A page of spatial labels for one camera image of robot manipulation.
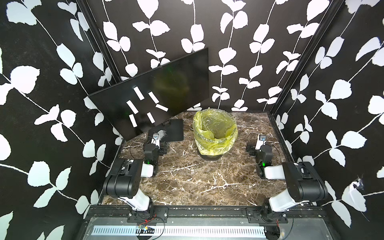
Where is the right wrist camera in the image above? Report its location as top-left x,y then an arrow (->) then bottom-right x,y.
255,135 -> 267,150

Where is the yellow plastic bin liner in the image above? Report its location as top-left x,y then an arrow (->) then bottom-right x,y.
192,108 -> 239,157

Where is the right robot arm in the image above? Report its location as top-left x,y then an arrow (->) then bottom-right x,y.
246,144 -> 328,221

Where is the black flat monitor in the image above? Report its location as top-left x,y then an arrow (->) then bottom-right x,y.
89,48 -> 210,140

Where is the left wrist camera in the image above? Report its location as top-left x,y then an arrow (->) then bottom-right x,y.
151,133 -> 160,148

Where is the black front rail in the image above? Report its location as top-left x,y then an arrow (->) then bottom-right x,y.
85,205 -> 327,226

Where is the white perforated cable duct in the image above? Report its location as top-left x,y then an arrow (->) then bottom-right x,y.
91,226 -> 266,239

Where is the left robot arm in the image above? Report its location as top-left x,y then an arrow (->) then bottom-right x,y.
103,139 -> 167,215

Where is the black monitor stand base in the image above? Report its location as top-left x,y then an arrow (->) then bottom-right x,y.
148,119 -> 184,142

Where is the mesh trash bin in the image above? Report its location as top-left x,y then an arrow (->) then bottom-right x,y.
193,108 -> 238,161

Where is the sticky note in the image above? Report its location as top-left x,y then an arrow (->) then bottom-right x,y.
156,104 -> 168,112
126,100 -> 139,114
147,112 -> 156,124
129,114 -> 138,128

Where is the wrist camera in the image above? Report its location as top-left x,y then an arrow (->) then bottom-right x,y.
151,133 -> 160,148
255,135 -> 267,150

